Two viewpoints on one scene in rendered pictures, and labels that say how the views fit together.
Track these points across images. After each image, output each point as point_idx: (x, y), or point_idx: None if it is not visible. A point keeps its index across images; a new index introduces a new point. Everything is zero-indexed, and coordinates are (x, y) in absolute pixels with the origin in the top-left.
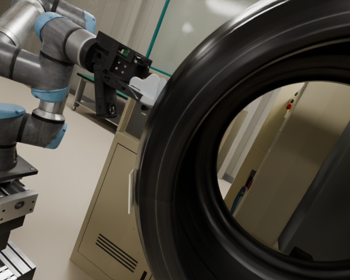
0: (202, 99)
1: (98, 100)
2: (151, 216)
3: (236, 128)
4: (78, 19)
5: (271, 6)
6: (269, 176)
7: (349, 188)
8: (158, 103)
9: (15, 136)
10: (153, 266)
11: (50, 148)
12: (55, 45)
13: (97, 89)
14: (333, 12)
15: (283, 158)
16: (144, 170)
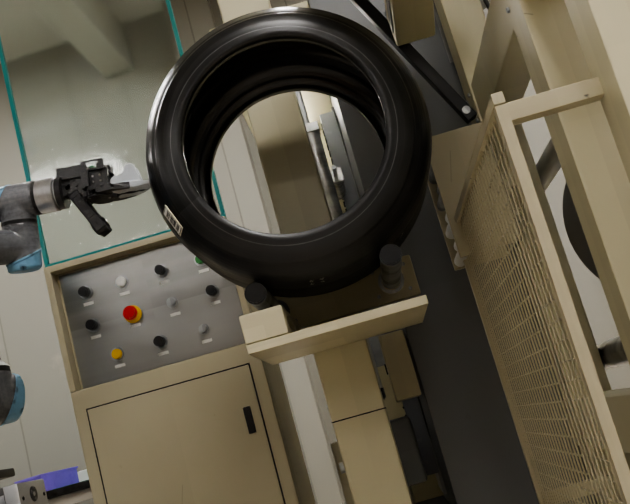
0: (175, 131)
1: (92, 218)
2: (197, 214)
3: None
4: None
5: (174, 74)
6: (287, 216)
7: None
8: (150, 159)
9: None
10: (221, 243)
11: (15, 412)
12: (21, 206)
13: (84, 210)
14: (201, 61)
15: (284, 191)
16: (172, 195)
